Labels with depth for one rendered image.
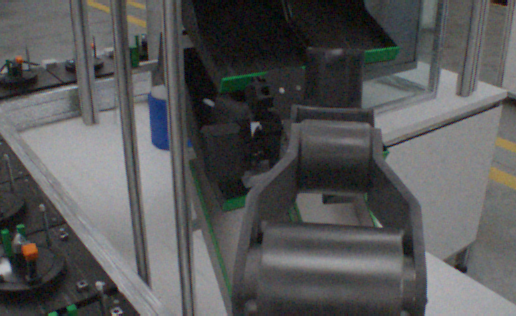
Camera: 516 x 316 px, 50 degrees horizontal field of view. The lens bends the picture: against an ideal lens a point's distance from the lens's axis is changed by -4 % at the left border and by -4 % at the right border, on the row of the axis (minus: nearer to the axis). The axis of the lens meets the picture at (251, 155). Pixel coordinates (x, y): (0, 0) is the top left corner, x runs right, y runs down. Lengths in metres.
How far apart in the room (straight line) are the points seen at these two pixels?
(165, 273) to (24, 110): 0.92
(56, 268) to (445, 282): 0.74
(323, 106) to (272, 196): 0.25
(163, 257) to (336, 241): 1.00
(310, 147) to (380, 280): 0.09
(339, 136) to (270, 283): 0.10
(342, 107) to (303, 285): 0.32
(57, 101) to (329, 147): 1.69
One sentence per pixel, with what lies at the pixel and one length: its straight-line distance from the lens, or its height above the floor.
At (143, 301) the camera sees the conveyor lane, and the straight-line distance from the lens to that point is 0.98.
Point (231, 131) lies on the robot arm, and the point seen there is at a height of 1.33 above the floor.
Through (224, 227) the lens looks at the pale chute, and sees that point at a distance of 0.88.
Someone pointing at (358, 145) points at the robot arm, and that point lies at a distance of 0.30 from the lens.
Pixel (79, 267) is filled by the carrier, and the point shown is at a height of 0.97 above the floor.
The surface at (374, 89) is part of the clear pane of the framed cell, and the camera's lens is 1.91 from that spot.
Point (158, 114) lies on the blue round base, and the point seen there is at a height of 0.97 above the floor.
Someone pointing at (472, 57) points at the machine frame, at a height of 1.01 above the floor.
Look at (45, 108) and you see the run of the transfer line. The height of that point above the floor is 0.91.
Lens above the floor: 1.58
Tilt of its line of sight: 26 degrees down
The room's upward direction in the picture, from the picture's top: straight up
